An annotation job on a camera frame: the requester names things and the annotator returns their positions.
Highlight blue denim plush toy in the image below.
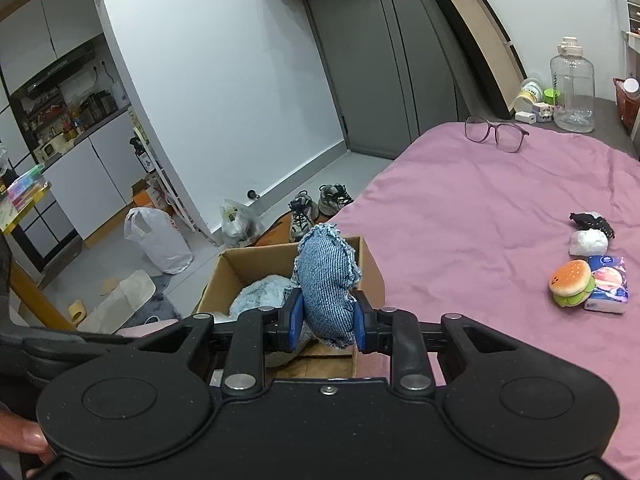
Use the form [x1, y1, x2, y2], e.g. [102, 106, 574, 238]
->
[292, 223, 362, 349]

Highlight hamburger plush toy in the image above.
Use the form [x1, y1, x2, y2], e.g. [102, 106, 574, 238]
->
[548, 259, 596, 308]

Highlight black scrunchie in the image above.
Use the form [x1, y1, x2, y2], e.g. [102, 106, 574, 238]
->
[570, 211, 615, 240]

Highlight white round soft ball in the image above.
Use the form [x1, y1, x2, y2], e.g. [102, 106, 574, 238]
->
[568, 229, 608, 257]

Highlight blue tissue pack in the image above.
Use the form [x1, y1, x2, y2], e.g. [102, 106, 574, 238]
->
[584, 255, 629, 314]

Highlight person's left hand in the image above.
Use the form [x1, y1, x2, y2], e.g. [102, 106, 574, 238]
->
[0, 408, 55, 465]

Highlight light blue fluffy plush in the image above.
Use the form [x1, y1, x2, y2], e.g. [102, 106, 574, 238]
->
[229, 274, 295, 320]

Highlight brown cardboard box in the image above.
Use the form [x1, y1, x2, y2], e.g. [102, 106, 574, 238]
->
[192, 235, 386, 380]

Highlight orange round floor mat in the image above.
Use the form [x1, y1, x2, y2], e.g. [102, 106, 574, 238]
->
[255, 212, 292, 246]

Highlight grey left sneaker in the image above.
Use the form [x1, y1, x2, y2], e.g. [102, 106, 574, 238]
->
[288, 190, 320, 243]

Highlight grey sneaker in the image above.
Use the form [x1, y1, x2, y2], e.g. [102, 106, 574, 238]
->
[288, 190, 320, 243]
[318, 183, 354, 218]

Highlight small plastic bag with trash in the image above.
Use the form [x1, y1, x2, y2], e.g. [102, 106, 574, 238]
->
[220, 200, 264, 248]

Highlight grey right sneaker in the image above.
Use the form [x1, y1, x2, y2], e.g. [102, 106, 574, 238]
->
[318, 183, 354, 218]

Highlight large white plastic bag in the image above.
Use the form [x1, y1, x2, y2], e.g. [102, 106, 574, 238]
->
[124, 207, 194, 275]

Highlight pink bed sheet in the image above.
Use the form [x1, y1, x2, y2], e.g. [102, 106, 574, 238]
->
[335, 122, 639, 479]

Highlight dark framed eyeglasses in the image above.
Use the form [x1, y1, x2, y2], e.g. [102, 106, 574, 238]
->
[463, 116, 529, 153]

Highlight grey entrance door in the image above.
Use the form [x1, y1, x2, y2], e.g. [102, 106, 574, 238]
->
[304, 0, 464, 158]

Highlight white kitchen cabinets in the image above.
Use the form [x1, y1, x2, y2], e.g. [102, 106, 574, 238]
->
[1, 0, 144, 240]

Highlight leaning black framed board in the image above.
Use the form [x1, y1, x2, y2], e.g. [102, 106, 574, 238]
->
[422, 0, 526, 119]

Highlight green small cup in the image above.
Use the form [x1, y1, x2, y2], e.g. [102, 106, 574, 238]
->
[544, 88, 559, 106]

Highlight clear large water jug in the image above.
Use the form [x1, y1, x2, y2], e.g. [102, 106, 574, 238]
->
[550, 37, 596, 133]

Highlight white drawer organizer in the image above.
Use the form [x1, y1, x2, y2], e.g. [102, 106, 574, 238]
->
[623, 0, 639, 51]

